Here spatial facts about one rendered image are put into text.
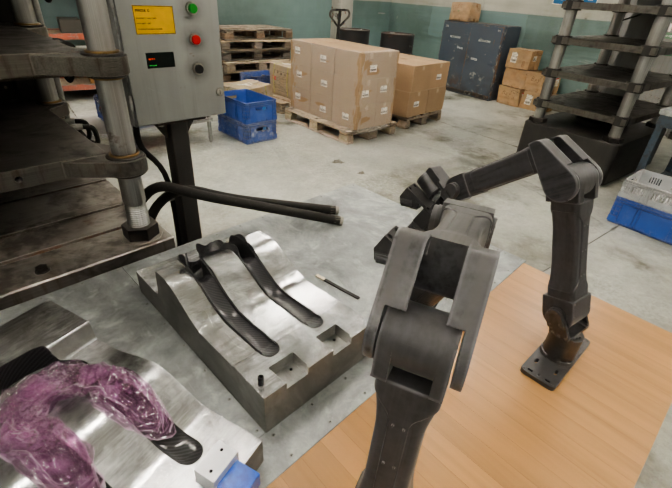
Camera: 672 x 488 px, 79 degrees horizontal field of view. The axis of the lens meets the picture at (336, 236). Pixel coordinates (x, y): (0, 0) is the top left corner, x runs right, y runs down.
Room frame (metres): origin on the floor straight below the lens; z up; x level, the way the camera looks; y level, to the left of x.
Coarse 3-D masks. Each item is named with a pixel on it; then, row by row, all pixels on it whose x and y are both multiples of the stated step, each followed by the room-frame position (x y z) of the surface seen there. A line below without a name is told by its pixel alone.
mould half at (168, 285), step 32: (192, 256) 0.83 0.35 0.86; (224, 256) 0.74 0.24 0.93; (160, 288) 0.66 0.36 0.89; (192, 288) 0.64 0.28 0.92; (224, 288) 0.66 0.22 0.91; (256, 288) 0.68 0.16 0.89; (288, 288) 0.70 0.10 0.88; (192, 320) 0.58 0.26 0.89; (256, 320) 0.60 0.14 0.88; (288, 320) 0.60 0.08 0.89; (352, 320) 0.61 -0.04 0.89; (224, 352) 0.51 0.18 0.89; (256, 352) 0.51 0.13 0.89; (288, 352) 0.52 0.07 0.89; (320, 352) 0.52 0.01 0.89; (352, 352) 0.57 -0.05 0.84; (224, 384) 0.50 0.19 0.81; (256, 384) 0.44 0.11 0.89; (320, 384) 0.51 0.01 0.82; (256, 416) 0.43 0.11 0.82
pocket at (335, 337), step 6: (330, 330) 0.59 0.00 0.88; (336, 330) 0.59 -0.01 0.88; (342, 330) 0.58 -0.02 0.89; (318, 336) 0.56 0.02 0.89; (324, 336) 0.58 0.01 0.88; (330, 336) 0.59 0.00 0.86; (336, 336) 0.59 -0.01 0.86; (342, 336) 0.58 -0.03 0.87; (348, 336) 0.57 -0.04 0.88; (324, 342) 0.57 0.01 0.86; (330, 342) 0.57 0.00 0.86; (336, 342) 0.57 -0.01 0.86; (342, 342) 0.58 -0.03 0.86; (348, 342) 0.56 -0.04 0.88; (336, 348) 0.56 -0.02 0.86; (342, 348) 0.55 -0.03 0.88
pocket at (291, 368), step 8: (280, 360) 0.50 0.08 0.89; (288, 360) 0.51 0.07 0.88; (296, 360) 0.51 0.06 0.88; (272, 368) 0.49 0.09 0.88; (280, 368) 0.50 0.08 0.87; (288, 368) 0.50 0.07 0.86; (296, 368) 0.50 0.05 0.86; (304, 368) 0.50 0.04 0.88; (280, 376) 0.48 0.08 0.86; (288, 376) 0.49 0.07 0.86; (296, 376) 0.49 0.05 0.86; (288, 384) 0.46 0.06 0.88
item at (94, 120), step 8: (88, 120) 3.85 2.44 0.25; (96, 120) 3.86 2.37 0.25; (208, 120) 4.14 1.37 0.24; (96, 128) 3.63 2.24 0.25; (104, 128) 3.64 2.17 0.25; (144, 128) 3.71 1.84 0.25; (152, 128) 3.76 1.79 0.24; (208, 128) 4.16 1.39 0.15; (104, 136) 3.48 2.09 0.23; (208, 136) 4.16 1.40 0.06
